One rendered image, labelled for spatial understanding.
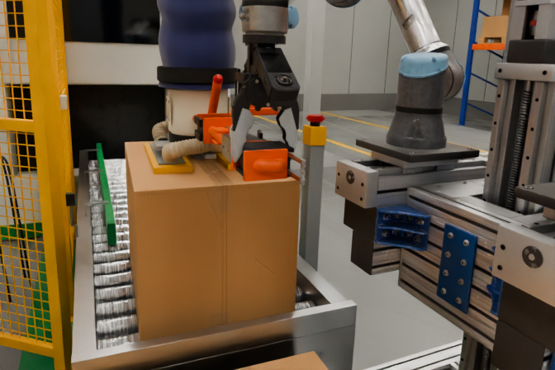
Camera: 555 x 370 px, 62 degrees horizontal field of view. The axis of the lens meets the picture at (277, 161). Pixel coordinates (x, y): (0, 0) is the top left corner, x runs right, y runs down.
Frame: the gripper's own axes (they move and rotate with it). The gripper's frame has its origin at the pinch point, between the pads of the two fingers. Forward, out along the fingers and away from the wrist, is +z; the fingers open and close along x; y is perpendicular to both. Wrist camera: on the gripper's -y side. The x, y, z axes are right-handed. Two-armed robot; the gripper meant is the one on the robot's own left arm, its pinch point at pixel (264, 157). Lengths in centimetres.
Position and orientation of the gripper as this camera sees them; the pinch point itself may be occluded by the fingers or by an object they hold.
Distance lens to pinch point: 77.7
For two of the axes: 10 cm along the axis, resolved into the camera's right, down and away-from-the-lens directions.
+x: -9.4, 0.4, -3.4
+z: -0.3, 9.7, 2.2
